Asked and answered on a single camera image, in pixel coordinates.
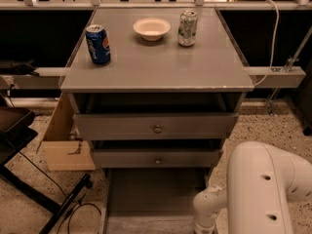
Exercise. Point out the grey bottom drawer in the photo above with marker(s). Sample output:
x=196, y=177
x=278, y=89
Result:
x=151, y=201

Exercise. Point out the grey drawer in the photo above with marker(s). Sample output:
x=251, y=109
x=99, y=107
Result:
x=155, y=126
x=154, y=158
x=151, y=201

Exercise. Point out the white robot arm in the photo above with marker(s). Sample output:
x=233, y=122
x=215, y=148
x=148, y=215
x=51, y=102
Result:
x=261, y=180

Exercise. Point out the grey drawer cabinet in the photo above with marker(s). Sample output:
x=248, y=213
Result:
x=158, y=77

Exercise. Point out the grey top drawer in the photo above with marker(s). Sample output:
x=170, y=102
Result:
x=155, y=126

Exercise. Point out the grey middle drawer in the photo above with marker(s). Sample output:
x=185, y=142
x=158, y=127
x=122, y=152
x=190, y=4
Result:
x=154, y=158

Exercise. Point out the white bowl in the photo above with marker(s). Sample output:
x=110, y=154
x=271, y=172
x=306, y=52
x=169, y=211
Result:
x=151, y=29

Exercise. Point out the silver green soda can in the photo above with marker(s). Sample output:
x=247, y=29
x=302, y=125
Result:
x=186, y=34

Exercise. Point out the blue Pepsi can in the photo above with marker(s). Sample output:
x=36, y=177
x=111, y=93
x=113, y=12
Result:
x=98, y=44

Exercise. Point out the cardboard box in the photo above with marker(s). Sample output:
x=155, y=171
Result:
x=64, y=149

